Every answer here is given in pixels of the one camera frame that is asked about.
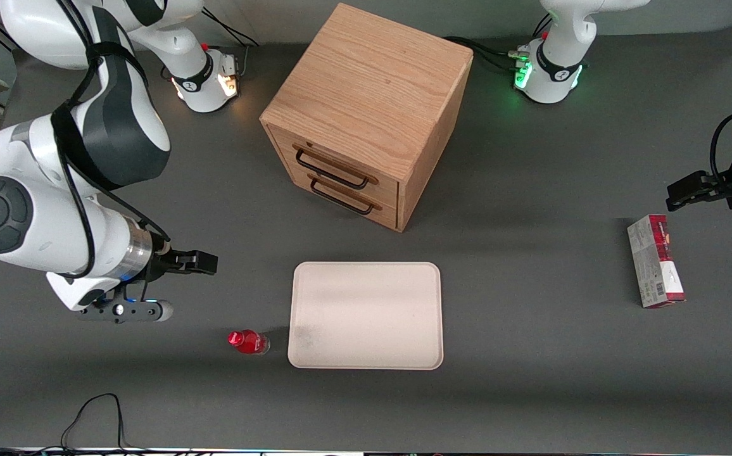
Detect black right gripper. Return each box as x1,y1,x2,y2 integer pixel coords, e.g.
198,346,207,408
142,244,218,287

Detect red coke bottle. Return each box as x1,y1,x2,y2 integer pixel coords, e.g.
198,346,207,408
227,329,271,355

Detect beige rectangular tray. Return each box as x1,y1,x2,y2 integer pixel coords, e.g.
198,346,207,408
287,261,445,371

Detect red white carton box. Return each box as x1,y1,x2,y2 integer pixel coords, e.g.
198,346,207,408
626,214,687,309

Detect wooden drawer front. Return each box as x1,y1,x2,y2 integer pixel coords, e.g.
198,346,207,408
275,151,400,231
266,123,401,207

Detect wooden drawer cabinet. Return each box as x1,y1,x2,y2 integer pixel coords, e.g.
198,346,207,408
260,3,474,233

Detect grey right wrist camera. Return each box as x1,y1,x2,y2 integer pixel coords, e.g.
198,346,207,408
77,296,174,324

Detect black metal drawer handle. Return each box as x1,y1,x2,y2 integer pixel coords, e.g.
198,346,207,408
294,146,370,191
309,177,375,216

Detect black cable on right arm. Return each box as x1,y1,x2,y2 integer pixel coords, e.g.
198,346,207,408
49,0,172,279

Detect black cable on table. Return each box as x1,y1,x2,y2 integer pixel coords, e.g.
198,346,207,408
0,393,215,456

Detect black right arm base cables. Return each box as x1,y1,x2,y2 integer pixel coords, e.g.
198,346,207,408
198,6,263,80

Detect black arm base cables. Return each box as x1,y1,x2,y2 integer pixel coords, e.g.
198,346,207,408
442,13,554,74
198,6,263,80

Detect black left arm base cables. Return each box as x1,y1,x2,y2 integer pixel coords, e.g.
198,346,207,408
442,13,554,74

